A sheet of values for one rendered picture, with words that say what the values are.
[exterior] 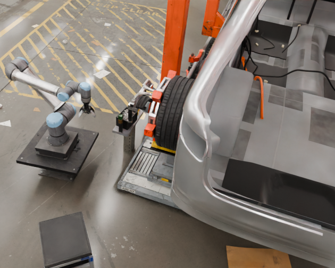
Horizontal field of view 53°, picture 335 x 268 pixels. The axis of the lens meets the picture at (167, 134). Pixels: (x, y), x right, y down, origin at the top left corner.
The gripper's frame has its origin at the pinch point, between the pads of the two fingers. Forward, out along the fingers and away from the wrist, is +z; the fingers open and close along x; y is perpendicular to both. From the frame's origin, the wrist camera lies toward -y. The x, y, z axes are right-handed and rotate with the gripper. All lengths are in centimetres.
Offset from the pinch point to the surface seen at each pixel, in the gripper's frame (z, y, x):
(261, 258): 69, 119, 151
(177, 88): -52, 33, 76
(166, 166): 42, 27, 77
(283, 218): -47, 164, 113
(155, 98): -47, 40, 57
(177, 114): -39, 51, 74
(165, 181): 49, 41, 74
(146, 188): 58, 41, 56
